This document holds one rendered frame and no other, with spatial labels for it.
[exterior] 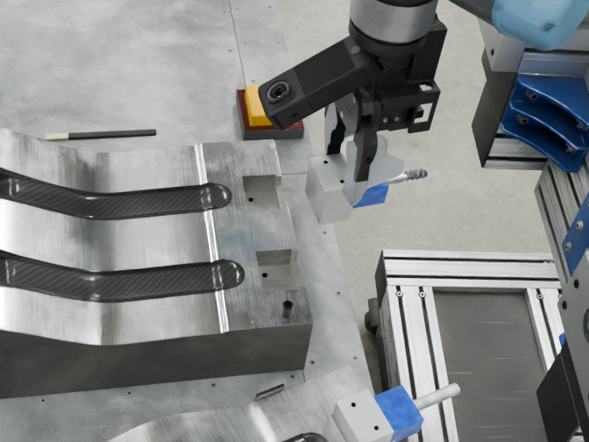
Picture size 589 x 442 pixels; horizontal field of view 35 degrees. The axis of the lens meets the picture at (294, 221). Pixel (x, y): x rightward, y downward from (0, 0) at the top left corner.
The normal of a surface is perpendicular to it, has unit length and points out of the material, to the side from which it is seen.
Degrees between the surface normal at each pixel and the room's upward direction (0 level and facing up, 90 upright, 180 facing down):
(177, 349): 90
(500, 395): 0
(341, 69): 31
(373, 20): 90
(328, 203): 90
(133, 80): 0
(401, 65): 90
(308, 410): 0
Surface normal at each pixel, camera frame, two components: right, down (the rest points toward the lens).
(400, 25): 0.12, 0.77
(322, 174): 0.11, -0.64
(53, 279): 0.55, -0.54
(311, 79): -0.42, -0.48
